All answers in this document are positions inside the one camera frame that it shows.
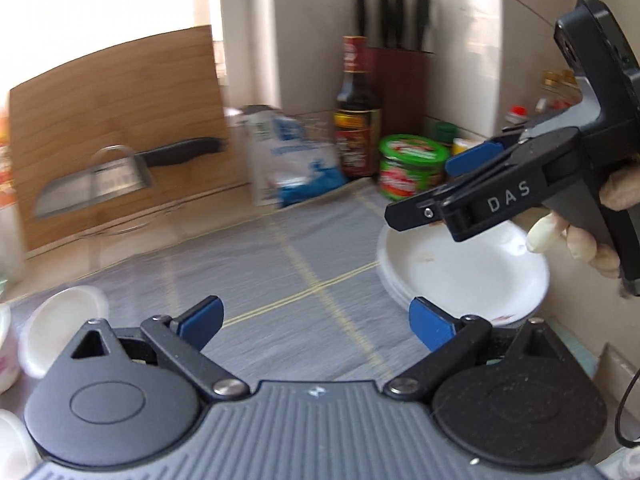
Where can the person's right hand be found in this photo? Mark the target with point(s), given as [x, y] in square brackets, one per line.
[580, 242]

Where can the white blue salt bag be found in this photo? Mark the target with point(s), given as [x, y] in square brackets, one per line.
[295, 160]

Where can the large orange oil bottle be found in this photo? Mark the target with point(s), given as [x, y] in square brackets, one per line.
[4, 175]

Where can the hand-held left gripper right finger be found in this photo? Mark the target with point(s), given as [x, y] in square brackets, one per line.
[430, 325]

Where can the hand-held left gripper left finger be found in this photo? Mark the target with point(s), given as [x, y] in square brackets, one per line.
[205, 317]

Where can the green lid sauce jar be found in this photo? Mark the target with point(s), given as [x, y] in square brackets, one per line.
[410, 170]

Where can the yellow cap spice jar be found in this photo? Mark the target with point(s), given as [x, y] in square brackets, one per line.
[462, 146]

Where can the bamboo cutting board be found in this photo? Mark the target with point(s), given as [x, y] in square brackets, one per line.
[125, 100]

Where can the white fruit print plate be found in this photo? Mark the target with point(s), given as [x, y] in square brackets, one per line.
[400, 306]
[475, 280]
[386, 286]

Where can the white plastic box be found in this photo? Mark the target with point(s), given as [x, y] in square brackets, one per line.
[620, 370]

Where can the dark red knife block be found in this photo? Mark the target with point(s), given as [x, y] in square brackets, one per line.
[400, 90]

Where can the clear bottle with red cap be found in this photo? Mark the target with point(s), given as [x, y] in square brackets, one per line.
[515, 112]

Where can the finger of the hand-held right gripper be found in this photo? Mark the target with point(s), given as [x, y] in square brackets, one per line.
[410, 212]
[472, 157]

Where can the grey green checked towel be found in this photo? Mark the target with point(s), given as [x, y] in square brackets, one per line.
[280, 270]

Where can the green cap spice jar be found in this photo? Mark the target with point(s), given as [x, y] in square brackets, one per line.
[445, 130]

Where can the dark vinegar bottle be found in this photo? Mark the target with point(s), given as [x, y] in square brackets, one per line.
[356, 125]

